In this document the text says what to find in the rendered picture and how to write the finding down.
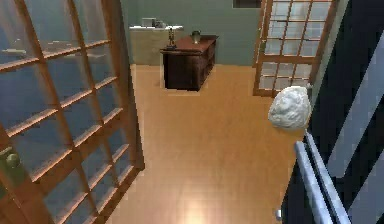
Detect white crumpled round object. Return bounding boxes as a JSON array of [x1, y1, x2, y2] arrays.
[[267, 85, 312, 130]]

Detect wooden glass-paned room door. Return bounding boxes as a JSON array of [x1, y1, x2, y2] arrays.
[[0, 0, 146, 224]]

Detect black cabinet with grey bars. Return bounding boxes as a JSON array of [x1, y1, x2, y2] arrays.
[[275, 0, 384, 224]]

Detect dark brown wooden dresser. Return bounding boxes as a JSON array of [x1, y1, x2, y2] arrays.
[[159, 34, 220, 92]]

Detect dark framed wall picture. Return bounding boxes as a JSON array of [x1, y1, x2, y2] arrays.
[[232, 0, 263, 9]]

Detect cream white cabinet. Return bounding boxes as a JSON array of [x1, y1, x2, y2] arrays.
[[128, 24, 185, 67]]

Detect grey box on cabinet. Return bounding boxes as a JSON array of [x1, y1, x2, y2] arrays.
[[141, 17, 158, 28]]

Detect brass candlestick statuette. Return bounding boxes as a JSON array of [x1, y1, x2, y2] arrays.
[[166, 27, 178, 50]]

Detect dark green vase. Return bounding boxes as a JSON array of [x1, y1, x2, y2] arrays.
[[190, 30, 202, 45]]

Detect brass round door knob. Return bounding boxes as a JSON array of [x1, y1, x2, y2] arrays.
[[0, 146, 23, 174]]

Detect wooden lattice glass door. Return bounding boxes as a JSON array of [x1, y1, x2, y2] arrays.
[[252, 0, 338, 98]]

